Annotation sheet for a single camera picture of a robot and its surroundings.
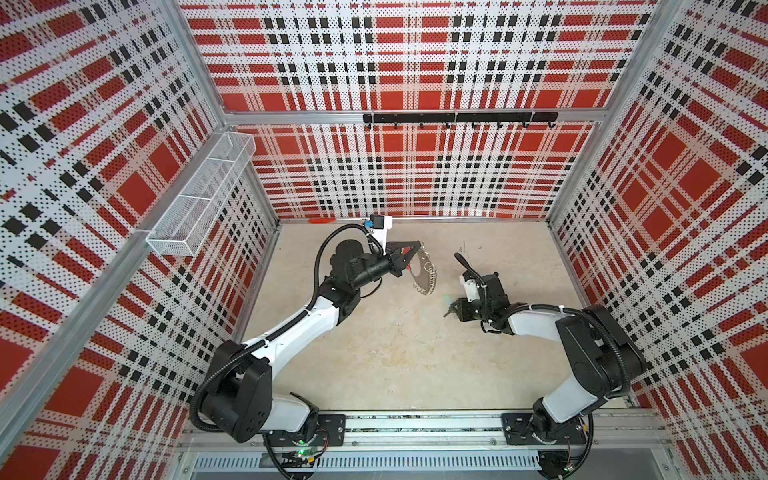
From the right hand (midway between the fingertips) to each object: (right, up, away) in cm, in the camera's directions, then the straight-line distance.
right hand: (456, 307), depth 94 cm
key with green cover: (-2, +2, +4) cm, 5 cm away
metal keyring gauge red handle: (-11, +10, -17) cm, 23 cm away
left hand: (-13, +19, -22) cm, 31 cm away
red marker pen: (-53, +31, +34) cm, 70 cm away
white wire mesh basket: (-85, +25, -2) cm, 89 cm away
